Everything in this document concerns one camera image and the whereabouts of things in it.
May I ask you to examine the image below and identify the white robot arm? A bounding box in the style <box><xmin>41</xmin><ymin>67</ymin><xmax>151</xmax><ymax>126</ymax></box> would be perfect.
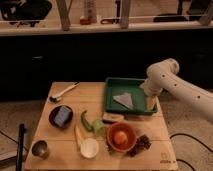
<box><xmin>141</xmin><ymin>58</ymin><xmax>213</xmax><ymax>124</ymax></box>

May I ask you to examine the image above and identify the green leafy vegetable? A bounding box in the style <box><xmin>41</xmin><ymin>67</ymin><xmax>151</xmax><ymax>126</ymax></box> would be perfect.
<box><xmin>92</xmin><ymin>119</ymin><xmax>107</xmax><ymax>138</ymax></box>

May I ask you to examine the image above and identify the orange fruit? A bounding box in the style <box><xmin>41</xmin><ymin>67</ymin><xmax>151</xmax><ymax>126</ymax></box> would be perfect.
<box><xmin>114</xmin><ymin>131</ymin><xmax>127</xmax><ymax>145</ymax></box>

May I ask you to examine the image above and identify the black pole stand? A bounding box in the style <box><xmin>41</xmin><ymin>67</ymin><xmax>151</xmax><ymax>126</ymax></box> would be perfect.
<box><xmin>16</xmin><ymin>124</ymin><xmax>25</xmax><ymax>171</ymax></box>

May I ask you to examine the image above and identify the green plastic tray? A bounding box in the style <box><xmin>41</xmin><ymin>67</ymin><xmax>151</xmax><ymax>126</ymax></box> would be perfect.
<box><xmin>104</xmin><ymin>77</ymin><xmax>158</xmax><ymax>116</ymax></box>

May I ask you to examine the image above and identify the black cable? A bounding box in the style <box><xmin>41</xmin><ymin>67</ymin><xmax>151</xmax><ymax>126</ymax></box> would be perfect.
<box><xmin>169</xmin><ymin>132</ymin><xmax>213</xmax><ymax>171</ymax></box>

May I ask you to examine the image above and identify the black office chair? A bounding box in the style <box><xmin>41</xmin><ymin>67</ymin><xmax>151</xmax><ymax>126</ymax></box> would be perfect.
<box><xmin>0</xmin><ymin>0</ymin><xmax>52</xmax><ymax>27</ymax></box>

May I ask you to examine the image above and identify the grey towel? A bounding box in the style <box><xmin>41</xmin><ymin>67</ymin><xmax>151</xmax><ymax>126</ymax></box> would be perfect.
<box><xmin>113</xmin><ymin>93</ymin><xmax>133</xmax><ymax>109</ymax></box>

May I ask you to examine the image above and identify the blue sponge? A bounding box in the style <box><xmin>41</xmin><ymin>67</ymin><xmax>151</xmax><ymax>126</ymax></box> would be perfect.
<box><xmin>54</xmin><ymin>106</ymin><xmax>70</xmax><ymax>127</ymax></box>

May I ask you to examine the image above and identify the white small cup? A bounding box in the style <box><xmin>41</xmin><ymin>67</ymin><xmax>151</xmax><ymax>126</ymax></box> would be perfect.
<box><xmin>80</xmin><ymin>138</ymin><xmax>99</xmax><ymax>159</ymax></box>

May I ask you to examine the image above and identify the dark round bowl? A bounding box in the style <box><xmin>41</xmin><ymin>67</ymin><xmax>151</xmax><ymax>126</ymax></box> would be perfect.
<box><xmin>49</xmin><ymin>105</ymin><xmax>73</xmax><ymax>129</ymax></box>

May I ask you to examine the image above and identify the orange bowl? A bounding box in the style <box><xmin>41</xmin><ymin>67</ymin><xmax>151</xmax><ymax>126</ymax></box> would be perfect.
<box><xmin>107</xmin><ymin>122</ymin><xmax>137</xmax><ymax>153</ymax></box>

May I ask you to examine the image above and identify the yellow corn piece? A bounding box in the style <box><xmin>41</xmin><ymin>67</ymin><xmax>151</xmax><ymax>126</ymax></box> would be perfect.
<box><xmin>74</xmin><ymin>126</ymin><xmax>85</xmax><ymax>147</ymax></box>

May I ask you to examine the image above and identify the wooden block brush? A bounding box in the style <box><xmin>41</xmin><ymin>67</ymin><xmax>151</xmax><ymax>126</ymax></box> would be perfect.
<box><xmin>102</xmin><ymin>113</ymin><xmax>124</xmax><ymax>123</ymax></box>

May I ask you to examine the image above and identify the metal cup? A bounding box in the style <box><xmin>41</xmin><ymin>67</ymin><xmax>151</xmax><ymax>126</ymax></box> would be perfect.
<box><xmin>32</xmin><ymin>140</ymin><xmax>49</xmax><ymax>159</ymax></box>

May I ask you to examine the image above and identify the green chili pepper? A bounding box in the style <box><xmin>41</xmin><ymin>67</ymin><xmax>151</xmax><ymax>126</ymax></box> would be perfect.
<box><xmin>81</xmin><ymin>111</ymin><xmax>93</xmax><ymax>132</ymax></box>

